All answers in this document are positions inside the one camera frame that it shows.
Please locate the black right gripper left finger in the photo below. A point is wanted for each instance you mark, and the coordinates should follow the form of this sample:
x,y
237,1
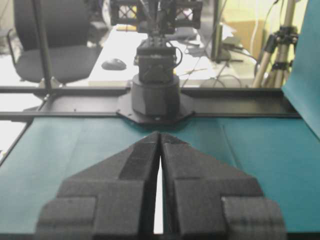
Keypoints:
x,y
116,196

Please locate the black metal frame rail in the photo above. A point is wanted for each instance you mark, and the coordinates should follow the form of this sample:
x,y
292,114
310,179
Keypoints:
x,y
108,102

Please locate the grey camera tripod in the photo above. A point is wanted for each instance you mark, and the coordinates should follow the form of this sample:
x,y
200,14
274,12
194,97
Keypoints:
x,y
274,66

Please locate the black computer monitor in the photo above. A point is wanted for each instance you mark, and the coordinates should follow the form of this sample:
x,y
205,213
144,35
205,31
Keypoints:
x,y
220,45

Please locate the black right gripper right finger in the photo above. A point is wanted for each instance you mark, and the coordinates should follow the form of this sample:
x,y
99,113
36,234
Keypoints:
x,y
205,196

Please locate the black computer mouse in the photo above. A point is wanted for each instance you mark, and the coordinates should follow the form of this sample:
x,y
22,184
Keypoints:
x,y
113,64

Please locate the teal backdrop sheet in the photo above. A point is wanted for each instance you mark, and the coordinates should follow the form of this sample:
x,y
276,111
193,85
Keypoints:
x,y
303,86

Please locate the black office chair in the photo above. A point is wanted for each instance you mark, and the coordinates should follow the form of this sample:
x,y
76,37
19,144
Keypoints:
x,y
67,27

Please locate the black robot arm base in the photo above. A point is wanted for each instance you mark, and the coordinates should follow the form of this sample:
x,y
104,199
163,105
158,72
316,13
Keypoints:
x,y
155,96

